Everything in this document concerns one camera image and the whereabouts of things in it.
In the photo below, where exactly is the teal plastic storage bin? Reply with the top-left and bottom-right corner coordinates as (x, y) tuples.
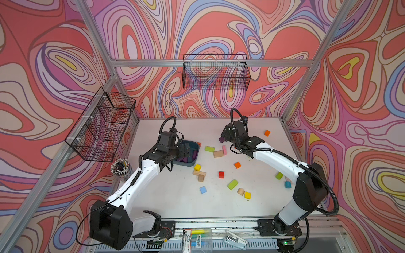
(173, 140), (200, 167)

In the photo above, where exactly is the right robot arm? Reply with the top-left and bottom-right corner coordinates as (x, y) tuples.
(221, 108), (339, 236)

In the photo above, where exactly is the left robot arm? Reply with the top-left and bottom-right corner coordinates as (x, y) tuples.
(88, 116), (189, 250)

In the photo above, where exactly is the pink long brick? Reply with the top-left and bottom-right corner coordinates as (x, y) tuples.
(222, 145), (227, 156)

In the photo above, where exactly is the natural wood block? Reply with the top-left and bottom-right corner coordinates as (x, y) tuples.
(213, 150), (224, 158)

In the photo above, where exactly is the lime green long brick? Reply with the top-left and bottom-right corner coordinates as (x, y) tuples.
(205, 146), (215, 152)

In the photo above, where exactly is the engraved wood block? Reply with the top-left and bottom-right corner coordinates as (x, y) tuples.
(193, 170), (206, 177)

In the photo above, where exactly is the cup of pens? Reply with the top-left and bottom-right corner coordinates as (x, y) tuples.
(110, 158), (133, 181)

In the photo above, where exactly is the round wood brick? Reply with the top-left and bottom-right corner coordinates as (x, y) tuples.
(237, 188), (245, 196)

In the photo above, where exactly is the teal cylinder brick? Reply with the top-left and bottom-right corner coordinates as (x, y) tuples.
(285, 181), (292, 189)

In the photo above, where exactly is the black wire basket back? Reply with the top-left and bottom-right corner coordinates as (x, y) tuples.
(182, 53), (251, 91)

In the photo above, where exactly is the black wire basket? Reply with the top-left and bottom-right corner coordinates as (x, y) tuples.
(182, 53), (251, 91)
(65, 88), (136, 162)

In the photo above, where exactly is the black wire basket left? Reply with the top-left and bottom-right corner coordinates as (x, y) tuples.
(65, 88), (136, 162)

